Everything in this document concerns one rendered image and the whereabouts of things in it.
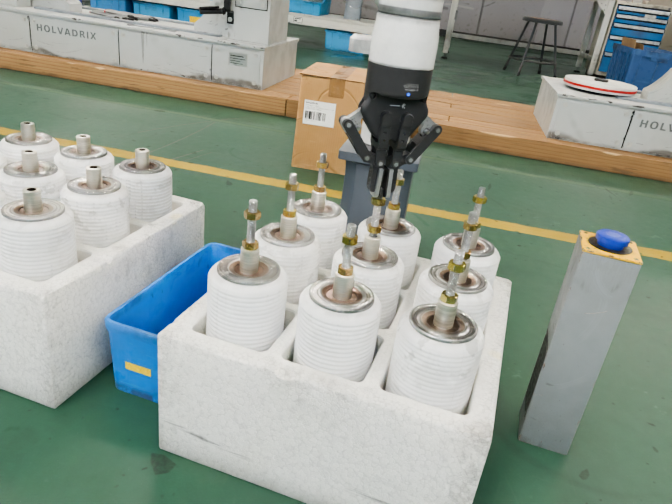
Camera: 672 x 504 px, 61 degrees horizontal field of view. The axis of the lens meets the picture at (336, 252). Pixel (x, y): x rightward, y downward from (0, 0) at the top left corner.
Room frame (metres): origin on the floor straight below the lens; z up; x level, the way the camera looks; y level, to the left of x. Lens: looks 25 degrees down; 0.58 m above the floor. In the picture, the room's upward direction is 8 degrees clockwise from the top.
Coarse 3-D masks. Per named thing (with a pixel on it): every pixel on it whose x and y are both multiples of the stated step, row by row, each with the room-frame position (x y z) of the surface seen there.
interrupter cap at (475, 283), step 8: (440, 264) 0.69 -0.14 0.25; (432, 272) 0.66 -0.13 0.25; (440, 272) 0.66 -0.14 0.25; (448, 272) 0.67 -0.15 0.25; (472, 272) 0.68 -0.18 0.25; (432, 280) 0.64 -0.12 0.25; (440, 280) 0.64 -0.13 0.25; (472, 280) 0.66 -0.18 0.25; (480, 280) 0.66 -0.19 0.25; (456, 288) 0.63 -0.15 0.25; (464, 288) 0.63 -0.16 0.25; (472, 288) 0.63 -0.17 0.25; (480, 288) 0.63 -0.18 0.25
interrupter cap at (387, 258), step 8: (360, 248) 0.71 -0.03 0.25; (384, 248) 0.71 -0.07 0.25; (352, 256) 0.67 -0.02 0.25; (360, 256) 0.69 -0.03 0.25; (384, 256) 0.69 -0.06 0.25; (392, 256) 0.69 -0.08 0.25; (360, 264) 0.65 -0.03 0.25; (368, 264) 0.66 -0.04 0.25; (376, 264) 0.66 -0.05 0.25; (384, 264) 0.67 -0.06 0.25; (392, 264) 0.67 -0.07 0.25
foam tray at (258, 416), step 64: (192, 320) 0.59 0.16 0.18; (192, 384) 0.54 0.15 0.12; (256, 384) 0.52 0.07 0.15; (320, 384) 0.50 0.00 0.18; (384, 384) 0.56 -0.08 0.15; (192, 448) 0.54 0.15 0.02; (256, 448) 0.52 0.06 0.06; (320, 448) 0.49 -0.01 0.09; (384, 448) 0.48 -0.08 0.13; (448, 448) 0.46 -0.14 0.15
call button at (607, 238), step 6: (600, 234) 0.68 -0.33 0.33; (606, 234) 0.68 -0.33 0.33; (612, 234) 0.68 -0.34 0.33; (618, 234) 0.68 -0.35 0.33; (624, 234) 0.69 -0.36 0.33; (600, 240) 0.67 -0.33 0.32; (606, 240) 0.67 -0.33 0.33; (612, 240) 0.67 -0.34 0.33; (618, 240) 0.67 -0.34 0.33; (624, 240) 0.67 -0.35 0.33; (606, 246) 0.67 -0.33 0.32; (612, 246) 0.67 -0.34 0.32; (618, 246) 0.66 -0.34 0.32; (624, 246) 0.67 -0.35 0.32
